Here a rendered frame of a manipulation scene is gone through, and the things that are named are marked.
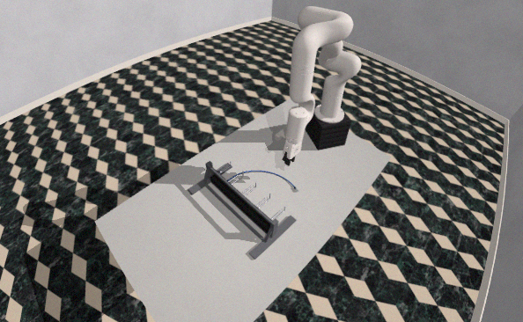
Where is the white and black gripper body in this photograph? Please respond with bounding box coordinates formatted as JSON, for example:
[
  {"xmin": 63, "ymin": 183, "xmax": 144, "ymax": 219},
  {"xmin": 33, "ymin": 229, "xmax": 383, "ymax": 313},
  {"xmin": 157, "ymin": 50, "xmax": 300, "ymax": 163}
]
[{"xmin": 283, "ymin": 139, "xmax": 302, "ymax": 159}]

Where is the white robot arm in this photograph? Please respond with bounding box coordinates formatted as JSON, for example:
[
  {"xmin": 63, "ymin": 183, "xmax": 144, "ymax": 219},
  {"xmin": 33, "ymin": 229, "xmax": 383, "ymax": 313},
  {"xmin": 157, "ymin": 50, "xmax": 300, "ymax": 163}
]
[{"xmin": 275, "ymin": 6, "xmax": 361, "ymax": 143}]

